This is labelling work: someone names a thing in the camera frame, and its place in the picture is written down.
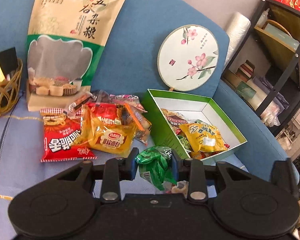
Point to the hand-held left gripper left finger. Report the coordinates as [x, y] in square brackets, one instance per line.
[133, 166]

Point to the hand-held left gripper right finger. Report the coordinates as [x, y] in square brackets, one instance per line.
[175, 166]

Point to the dark green snack packet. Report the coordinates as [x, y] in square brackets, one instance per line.
[153, 166]

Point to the green pea snack packet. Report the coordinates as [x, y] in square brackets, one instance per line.
[185, 143]

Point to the green cardboard box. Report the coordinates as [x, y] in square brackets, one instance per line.
[162, 135]

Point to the yellow pastry packet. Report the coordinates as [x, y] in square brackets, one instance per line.
[205, 136]

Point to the pink-edged clear snack packet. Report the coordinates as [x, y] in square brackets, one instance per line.
[125, 100]

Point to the red checked-top snack packet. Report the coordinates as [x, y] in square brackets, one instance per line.
[62, 140]

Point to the yellow soft bread packet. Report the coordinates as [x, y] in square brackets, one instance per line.
[110, 137]

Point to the orange-edged clear snack packet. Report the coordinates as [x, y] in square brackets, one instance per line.
[138, 122]

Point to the brown snack packet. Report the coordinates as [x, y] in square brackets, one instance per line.
[80, 102]

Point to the purple cloth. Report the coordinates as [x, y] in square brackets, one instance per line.
[272, 90]

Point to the black metal shelf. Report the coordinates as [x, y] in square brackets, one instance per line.
[285, 85]

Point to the green patterned box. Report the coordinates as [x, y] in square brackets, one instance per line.
[246, 90]

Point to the stack of books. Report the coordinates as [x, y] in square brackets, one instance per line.
[247, 71]

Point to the round floral hand fan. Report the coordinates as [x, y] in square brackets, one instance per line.
[187, 55]

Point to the blue sofa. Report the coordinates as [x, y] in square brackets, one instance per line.
[140, 30]

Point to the large beige grain pouch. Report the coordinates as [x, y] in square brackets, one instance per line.
[72, 42]

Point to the woven wicker basket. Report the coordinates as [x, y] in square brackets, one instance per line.
[5, 100]

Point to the white foam roll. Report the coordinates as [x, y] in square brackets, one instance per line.
[236, 35]

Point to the white plastic bottle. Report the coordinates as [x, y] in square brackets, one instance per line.
[262, 18]

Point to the black and gold box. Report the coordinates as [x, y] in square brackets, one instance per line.
[3, 62]

